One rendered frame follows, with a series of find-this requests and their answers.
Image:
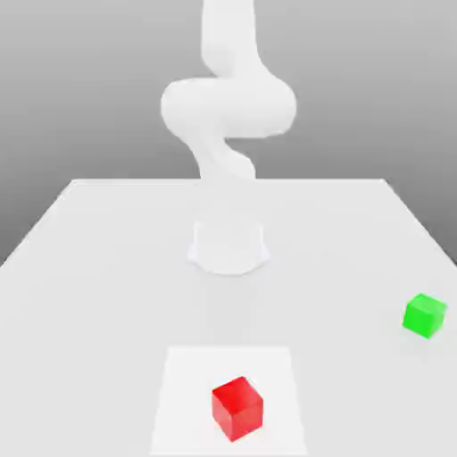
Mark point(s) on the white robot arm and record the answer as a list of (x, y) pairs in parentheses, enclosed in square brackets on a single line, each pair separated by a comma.
[(228, 107)]

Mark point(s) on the small green cube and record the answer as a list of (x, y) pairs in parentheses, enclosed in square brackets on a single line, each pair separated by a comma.
[(425, 316)]

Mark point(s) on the small red cube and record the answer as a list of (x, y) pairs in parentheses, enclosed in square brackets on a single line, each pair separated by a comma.
[(237, 408)]

